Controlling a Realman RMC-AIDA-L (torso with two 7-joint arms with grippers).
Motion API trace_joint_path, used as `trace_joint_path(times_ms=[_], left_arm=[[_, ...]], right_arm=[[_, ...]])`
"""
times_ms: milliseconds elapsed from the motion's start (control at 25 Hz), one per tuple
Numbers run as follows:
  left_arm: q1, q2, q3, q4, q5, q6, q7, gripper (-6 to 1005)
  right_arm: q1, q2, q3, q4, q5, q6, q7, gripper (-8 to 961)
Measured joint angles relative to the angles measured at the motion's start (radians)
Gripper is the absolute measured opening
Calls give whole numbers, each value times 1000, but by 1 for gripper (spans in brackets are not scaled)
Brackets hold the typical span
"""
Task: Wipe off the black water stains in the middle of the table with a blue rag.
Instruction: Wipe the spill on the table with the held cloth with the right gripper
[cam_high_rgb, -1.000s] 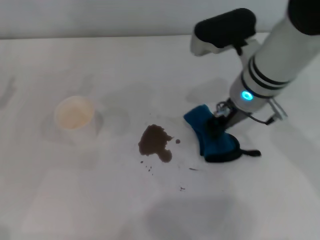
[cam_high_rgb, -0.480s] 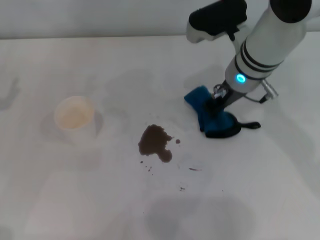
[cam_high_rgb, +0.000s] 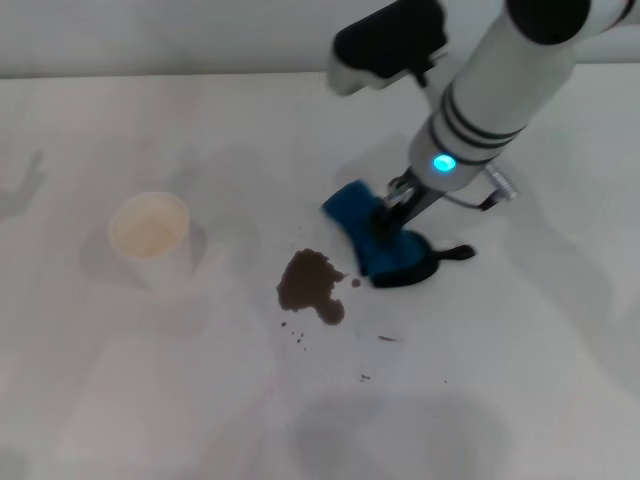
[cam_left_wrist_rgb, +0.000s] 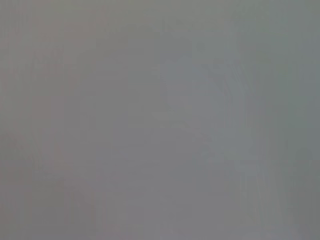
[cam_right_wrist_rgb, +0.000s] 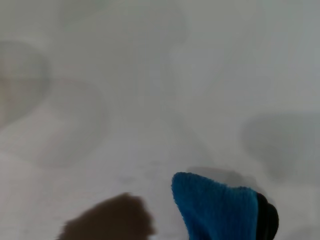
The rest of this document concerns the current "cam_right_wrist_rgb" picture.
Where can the blue rag with black trim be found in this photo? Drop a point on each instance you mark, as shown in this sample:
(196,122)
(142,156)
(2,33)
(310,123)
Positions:
(215,210)

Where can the dark brown liquid puddle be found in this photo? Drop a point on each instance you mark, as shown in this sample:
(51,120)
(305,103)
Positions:
(112,220)

